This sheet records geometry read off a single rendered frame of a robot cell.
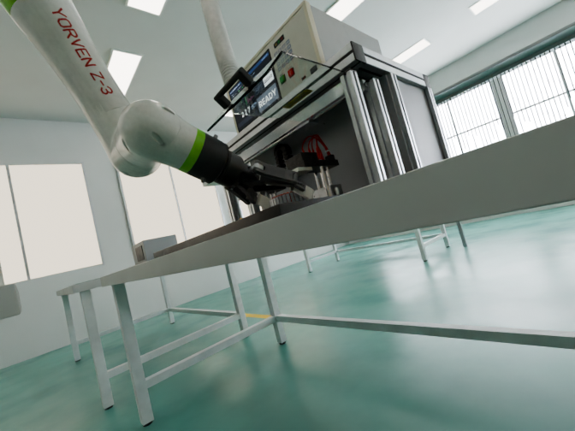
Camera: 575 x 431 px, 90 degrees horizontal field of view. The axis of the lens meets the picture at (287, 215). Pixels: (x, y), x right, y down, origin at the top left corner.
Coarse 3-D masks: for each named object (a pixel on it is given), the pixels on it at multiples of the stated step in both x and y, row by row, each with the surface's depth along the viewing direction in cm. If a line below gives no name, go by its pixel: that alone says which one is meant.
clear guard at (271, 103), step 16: (272, 64) 52; (288, 64) 59; (304, 64) 61; (320, 64) 63; (256, 80) 54; (272, 80) 64; (288, 80) 66; (304, 80) 67; (320, 80) 69; (336, 80) 71; (240, 96) 58; (256, 96) 69; (272, 96) 71; (288, 96) 73; (304, 96) 75; (320, 96) 78; (224, 112) 62; (240, 112) 75; (256, 112) 77; (272, 112) 80; (288, 112) 83; (208, 128) 68
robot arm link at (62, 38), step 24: (24, 0) 52; (48, 0) 53; (24, 24) 53; (48, 24) 53; (72, 24) 55; (48, 48) 54; (72, 48) 55; (96, 48) 60; (72, 72) 56; (96, 72) 57; (72, 96) 58; (96, 96) 57; (120, 96) 60; (96, 120) 58; (120, 168) 61; (144, 168) 59
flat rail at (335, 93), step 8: (336, 88) 70; (328, 96) 72; (336, 96) 70; (312, 104) 76; (320, 104) 74; (328, 104) 72; (304, 112) 78; (312, 112) 76; (288, 120) 83; (296, 120) 81; (304, 120) 79; (280, 128) 86; (288, 128) 83; (272, 136) 89; (280, 136) 87; (256, 144) 95; (264, 144) 92; (248, 152) 99; (256, 152) 96
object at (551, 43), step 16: (560, 32) 267; (528, 48) 283; (544, 48) 291; (560, 48) 284; (496, 64) 302; (512, 64) 311; (464, 80) 325; (480, 80) 333; (512, 80) 314; (448, 96) 359; (512, 96) 316; (448, 128) 365; (464, 144) 356; (464, 240) 369
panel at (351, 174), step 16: (384, 80) 77; (384, 96) 77; (336, 112) 89; (368, 112) 82; (320, 128) 95; (336, 128) 90; (352, 128) 86; (400, 128) 76; (288, 144) 106; (304, 144) 101; (320, 144) 96; (336, 144) 91; (352, 144) 87; (400, 144) 76; (272, 160) 114; (352, 160) 88; (384, 160) 80; (304, 176) 103; (320, 176) 98; (336, 176) 93; (352, 176) 88
